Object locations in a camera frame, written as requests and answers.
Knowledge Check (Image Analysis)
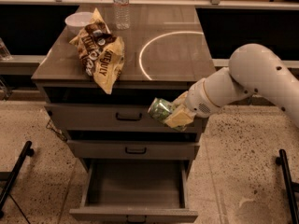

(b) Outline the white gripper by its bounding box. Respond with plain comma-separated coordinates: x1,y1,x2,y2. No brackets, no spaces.
164,78,220,128

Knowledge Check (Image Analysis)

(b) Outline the green soda can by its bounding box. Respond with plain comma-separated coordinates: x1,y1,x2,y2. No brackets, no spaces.
148,98,176,126

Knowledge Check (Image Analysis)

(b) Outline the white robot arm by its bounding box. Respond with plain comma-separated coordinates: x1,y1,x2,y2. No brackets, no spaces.
165,44,299,128

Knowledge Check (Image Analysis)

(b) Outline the grey drawer cabinet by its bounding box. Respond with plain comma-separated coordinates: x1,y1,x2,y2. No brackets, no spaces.
31,4,221,173

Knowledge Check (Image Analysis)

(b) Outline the grey open bottom drawer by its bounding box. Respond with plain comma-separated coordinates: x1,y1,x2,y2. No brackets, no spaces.
70,160,198,224

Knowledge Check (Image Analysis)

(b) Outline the grey middle drawer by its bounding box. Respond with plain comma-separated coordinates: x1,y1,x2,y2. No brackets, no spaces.
67,140,199,161

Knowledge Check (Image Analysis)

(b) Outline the grey top drawer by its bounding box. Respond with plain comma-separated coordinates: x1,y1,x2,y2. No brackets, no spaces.
44,103,212,133

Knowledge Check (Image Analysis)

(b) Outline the yellow brown chip bag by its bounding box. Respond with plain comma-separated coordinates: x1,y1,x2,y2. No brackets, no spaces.
70,8,125,94

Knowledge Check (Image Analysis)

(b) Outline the black right base leg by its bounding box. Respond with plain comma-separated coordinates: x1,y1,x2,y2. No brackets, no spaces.
276,149,299,224

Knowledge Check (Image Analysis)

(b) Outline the black base leg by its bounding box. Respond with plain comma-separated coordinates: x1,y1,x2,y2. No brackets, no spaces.
0,141,35,217
276,149,299,224

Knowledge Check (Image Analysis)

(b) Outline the clear plastic water bottle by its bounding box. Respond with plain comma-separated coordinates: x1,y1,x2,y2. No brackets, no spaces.
113,0,130,30

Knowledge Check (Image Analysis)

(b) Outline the white bowl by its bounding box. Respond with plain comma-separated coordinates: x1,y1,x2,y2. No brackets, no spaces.
64,12,93,35

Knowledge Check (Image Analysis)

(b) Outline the black left base leg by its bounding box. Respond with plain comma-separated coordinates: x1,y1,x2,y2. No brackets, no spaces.
0,141,35,217

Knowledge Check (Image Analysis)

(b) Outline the clear cup at left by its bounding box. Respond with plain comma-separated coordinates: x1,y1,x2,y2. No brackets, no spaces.
0,37,12,61

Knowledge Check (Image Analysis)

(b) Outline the black top drawer handle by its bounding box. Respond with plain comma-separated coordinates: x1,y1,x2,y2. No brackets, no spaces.
115,113,142,121

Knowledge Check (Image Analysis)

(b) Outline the black drawer handle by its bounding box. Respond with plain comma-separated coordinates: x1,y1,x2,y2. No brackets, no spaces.
124,147,147,155
115,113,142,121

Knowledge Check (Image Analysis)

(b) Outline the black middle drawer handle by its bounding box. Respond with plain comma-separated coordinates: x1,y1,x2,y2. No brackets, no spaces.
124,147,147,155

